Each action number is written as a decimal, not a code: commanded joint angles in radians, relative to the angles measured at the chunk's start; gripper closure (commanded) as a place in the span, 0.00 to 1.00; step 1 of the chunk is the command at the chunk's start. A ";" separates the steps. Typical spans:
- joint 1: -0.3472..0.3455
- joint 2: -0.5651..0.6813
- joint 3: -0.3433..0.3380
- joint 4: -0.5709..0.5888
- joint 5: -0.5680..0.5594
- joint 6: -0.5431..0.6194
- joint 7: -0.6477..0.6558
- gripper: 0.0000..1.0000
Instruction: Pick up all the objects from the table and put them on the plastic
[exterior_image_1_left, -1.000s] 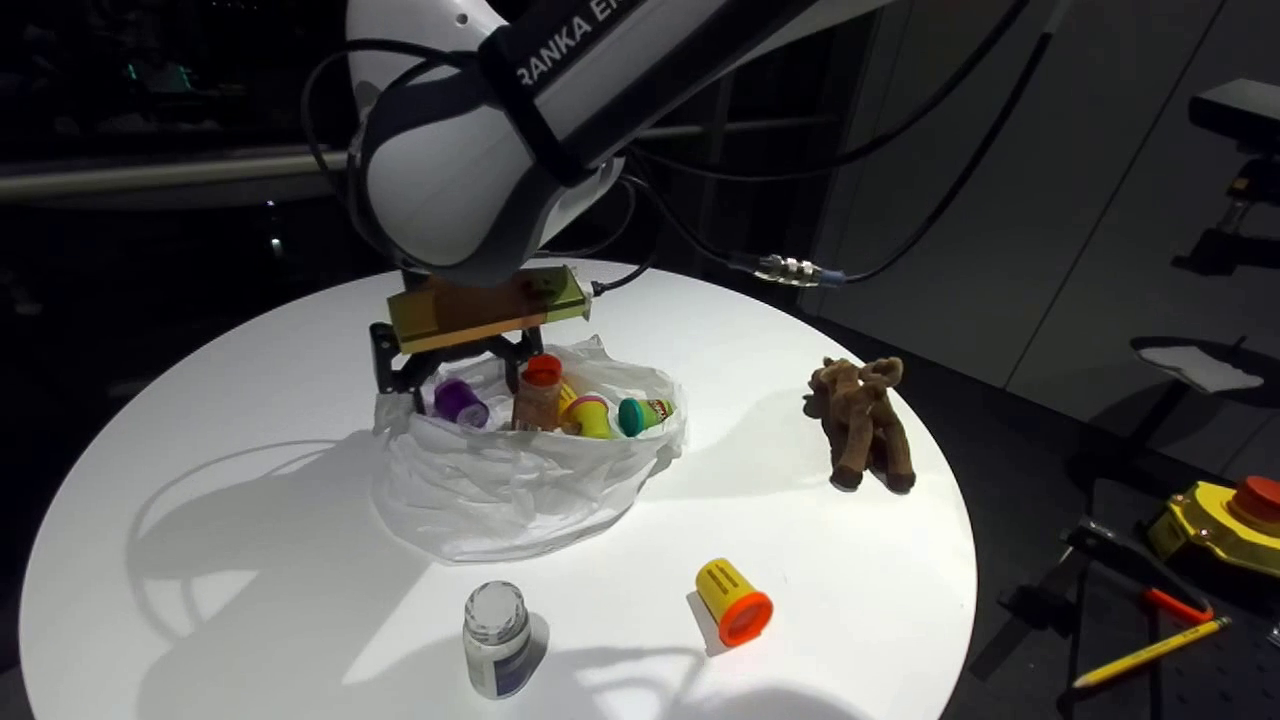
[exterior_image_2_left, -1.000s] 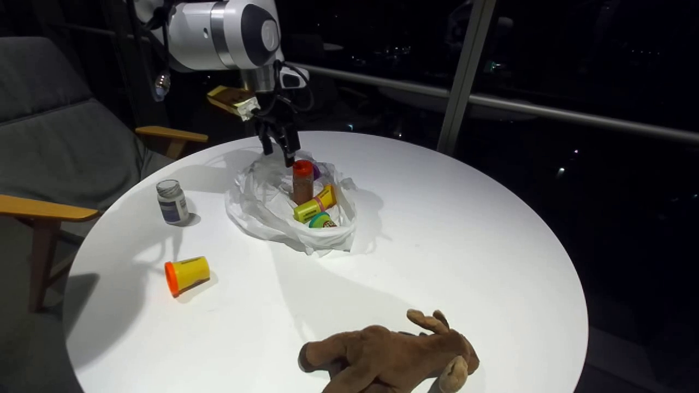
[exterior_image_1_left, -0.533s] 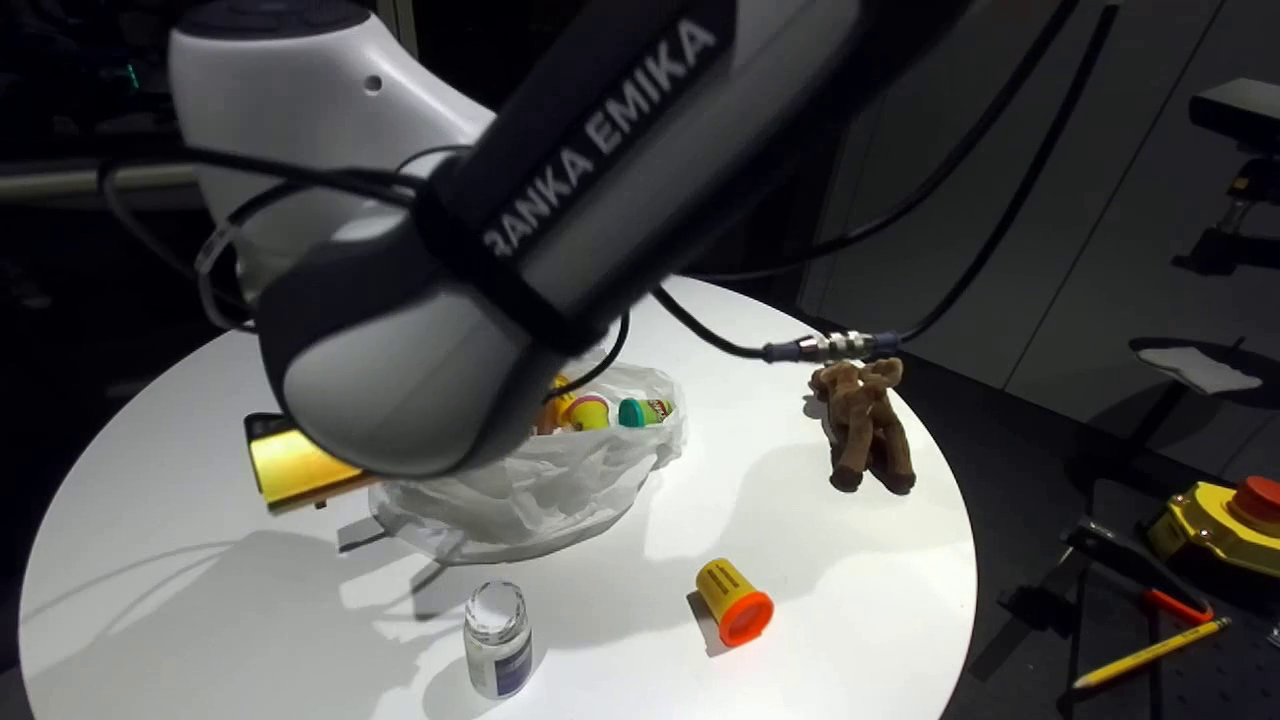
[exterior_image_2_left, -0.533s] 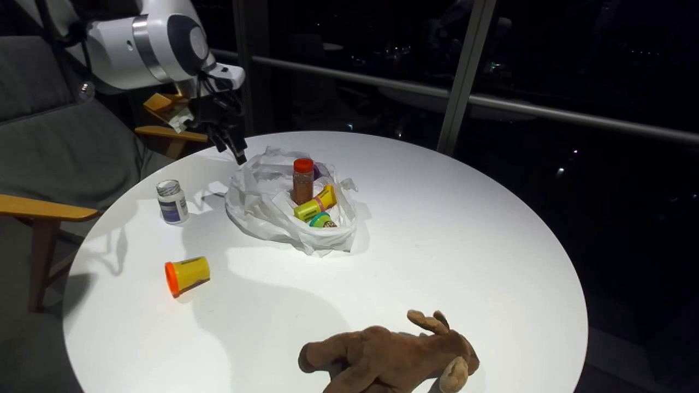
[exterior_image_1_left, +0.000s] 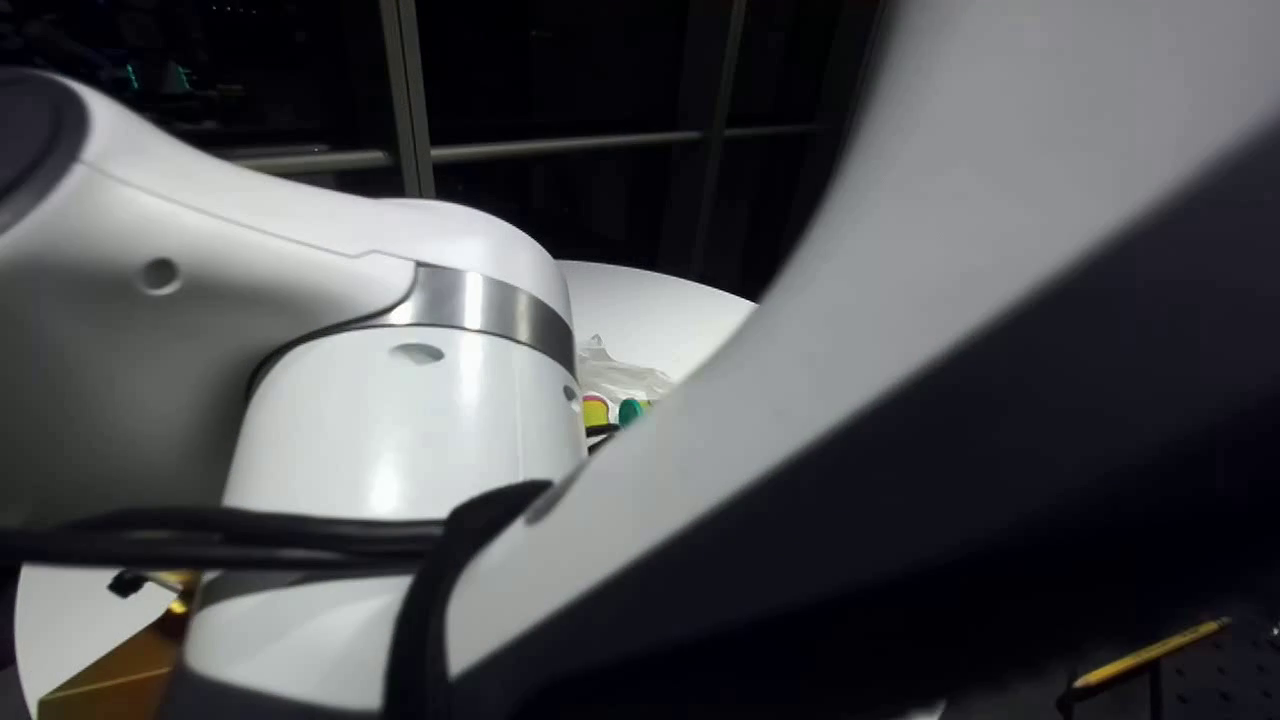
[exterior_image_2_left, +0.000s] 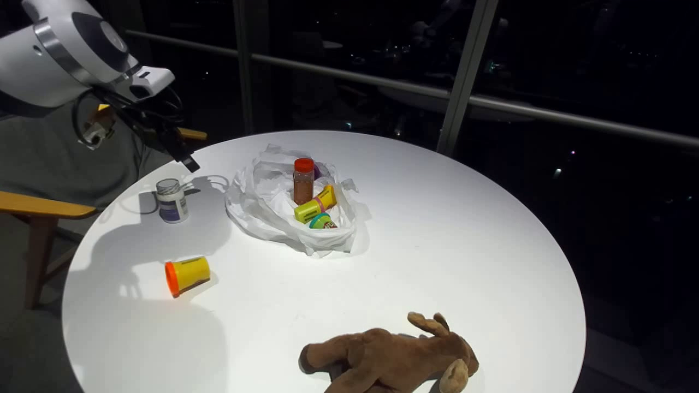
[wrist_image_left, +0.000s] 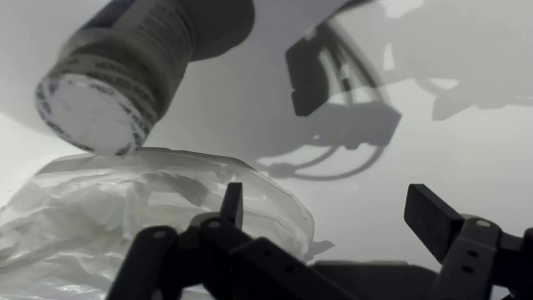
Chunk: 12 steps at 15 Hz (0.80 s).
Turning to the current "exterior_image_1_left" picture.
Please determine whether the yellow pencil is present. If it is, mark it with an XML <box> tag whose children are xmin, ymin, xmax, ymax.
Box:
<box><xmin>1066</xmin><ymin>612</ymin><xmax>1231</xmax><ymax>694</ymax></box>

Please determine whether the grey window rail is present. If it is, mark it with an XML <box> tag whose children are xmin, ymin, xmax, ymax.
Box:
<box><xmin>224</xmin><ymin>120</ymin><xmax>824</xmax><ymax>177</ymax></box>

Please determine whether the grey window frame post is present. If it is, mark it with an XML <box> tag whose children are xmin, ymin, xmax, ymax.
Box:
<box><xmin>377</xmin><ymin>0</ymin><xmax>440</xmax><ymax>200</ymax></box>

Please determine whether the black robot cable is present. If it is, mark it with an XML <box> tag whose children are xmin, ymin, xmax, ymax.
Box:
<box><xmin>0</xmin><ymin>476</ymin><xmax>557</xmax><ymax>720</ymax></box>

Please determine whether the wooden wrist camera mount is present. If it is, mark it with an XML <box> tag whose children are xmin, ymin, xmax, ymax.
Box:
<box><xmin>35</xmin><ymin>568</ymin><xmax>204</xmax><ymax>720</ymax></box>

